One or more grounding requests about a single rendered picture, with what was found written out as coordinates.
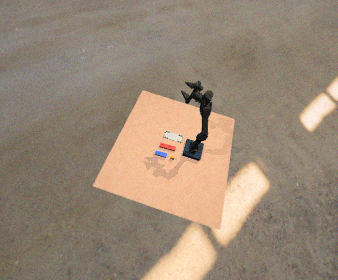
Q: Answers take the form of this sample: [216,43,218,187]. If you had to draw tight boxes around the red fuselage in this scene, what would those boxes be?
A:
[160,143,176,151]

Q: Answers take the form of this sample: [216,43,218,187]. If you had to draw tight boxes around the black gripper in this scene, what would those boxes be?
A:
[181,81,203,104]

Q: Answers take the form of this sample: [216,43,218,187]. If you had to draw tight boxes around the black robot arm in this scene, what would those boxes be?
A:
[189,90,214,155]

